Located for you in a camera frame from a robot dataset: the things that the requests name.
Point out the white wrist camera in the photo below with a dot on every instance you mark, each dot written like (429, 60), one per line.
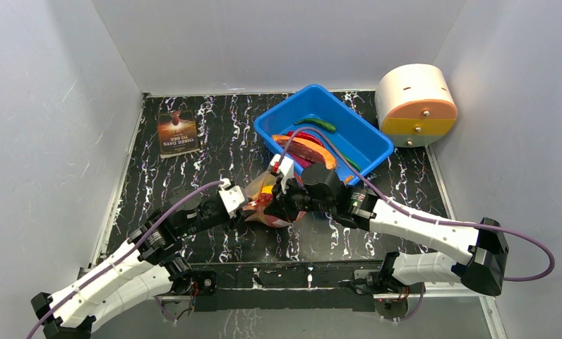
(283, 167)
(233, 199)

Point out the thin green chili pepper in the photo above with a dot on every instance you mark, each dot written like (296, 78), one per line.
(353, 164)

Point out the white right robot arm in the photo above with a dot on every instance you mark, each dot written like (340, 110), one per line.
(473, 257)

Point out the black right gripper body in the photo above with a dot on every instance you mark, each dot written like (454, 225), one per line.
(280, 200)

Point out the blue plastic bin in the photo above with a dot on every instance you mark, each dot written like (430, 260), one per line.
(357, 139)

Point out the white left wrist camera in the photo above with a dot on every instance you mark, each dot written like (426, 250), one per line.
(233, 199)

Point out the dark paperback book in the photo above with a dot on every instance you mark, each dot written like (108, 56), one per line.
(178, 133)

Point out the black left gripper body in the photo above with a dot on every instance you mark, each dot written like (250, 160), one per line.
(212, 216)

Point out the clear zip bag orange seal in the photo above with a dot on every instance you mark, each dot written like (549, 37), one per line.
(256, 213)

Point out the red chili pepper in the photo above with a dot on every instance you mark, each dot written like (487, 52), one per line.
(303, 136)

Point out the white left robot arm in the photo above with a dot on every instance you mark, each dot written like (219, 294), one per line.
(144, 267)

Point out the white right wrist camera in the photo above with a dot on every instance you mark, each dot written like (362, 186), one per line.
(283, 167)

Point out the purple grape bunch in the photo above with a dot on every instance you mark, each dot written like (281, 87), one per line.
(264, 199)

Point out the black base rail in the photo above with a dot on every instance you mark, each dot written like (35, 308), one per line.
(285, 285)

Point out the round white orange drawer box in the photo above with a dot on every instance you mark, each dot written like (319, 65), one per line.
(414, 107)

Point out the yellow mango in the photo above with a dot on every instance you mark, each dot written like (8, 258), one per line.
(267, 189)

